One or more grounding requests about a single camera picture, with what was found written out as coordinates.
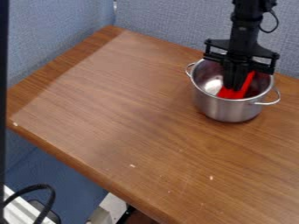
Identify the white table frame part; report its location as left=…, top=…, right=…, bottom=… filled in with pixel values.
left=86, top=193, right=127, bottom=224

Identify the red plastic block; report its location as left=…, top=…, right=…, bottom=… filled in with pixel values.
left=216, top=71, right=256, bottom=100

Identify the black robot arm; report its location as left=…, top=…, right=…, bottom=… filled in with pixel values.
left=203, top=0, right=280, bottom=91

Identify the black cable loop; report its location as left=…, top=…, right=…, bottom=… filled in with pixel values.
left=3, top=183, right=58, bottom=224

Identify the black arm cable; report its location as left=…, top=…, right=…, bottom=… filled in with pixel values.
left=258, top=8, right=280, bottom=34

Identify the metal pot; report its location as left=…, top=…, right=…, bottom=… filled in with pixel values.
left=184, top=59, right=282, bottom=123

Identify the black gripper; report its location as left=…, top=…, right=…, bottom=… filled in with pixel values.
left=204, top=21, right=279, bottom=91

